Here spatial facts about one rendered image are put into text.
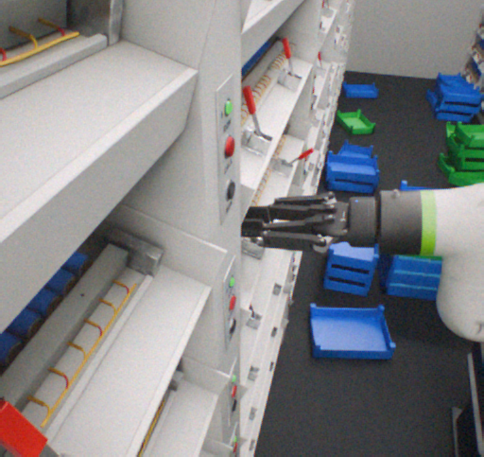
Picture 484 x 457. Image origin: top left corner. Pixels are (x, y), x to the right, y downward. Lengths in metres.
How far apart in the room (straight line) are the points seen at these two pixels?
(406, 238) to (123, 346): 0.39
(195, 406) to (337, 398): 1.09
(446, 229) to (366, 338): 1.20
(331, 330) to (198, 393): 1.23
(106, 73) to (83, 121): 0.05
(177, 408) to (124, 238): 0.24
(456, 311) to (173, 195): 0.45
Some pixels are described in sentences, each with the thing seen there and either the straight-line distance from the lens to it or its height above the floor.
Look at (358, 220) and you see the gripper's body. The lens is 0.57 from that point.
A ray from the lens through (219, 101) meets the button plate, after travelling 0.30.
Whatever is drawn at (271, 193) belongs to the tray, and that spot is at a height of 0.90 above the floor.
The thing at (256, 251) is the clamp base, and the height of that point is 0.90.
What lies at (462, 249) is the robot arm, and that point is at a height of 1.01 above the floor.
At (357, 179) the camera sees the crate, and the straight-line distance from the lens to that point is 2.46.
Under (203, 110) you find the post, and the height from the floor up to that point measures 1.25.
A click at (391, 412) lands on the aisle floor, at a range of 1.59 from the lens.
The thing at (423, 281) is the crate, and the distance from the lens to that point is 1.87.
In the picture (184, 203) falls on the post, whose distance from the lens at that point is 0.31.
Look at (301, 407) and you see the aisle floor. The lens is 1.52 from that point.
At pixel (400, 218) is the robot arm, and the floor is 1.03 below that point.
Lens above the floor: 1.35
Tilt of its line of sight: 38 degrees down
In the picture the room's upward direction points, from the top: straight up
